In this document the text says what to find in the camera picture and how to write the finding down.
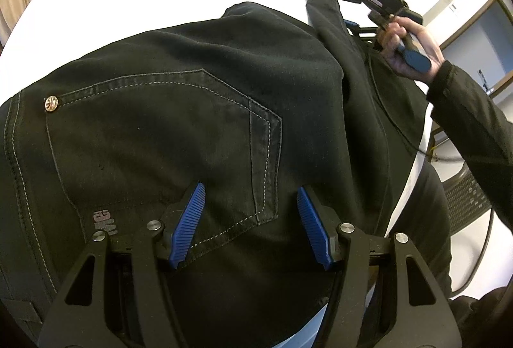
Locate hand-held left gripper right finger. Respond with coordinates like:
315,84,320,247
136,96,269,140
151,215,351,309
297,186,461,348

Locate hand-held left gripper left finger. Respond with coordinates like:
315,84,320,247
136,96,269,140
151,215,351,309
38,182,207,348

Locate black pants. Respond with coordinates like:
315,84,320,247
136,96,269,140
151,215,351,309
0,0,431,348

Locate person's right forearm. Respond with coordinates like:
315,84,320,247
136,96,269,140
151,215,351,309
425,62,513,236

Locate person's right hand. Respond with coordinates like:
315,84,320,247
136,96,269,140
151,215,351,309
377,19,445,85

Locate person's dark clothed body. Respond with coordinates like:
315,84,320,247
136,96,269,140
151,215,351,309
387,162,513,348

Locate dark mesh chair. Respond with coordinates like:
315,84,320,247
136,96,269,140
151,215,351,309
441,162,500,294

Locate door with wooden frame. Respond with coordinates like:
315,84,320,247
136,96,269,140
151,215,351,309
439,0,513,94

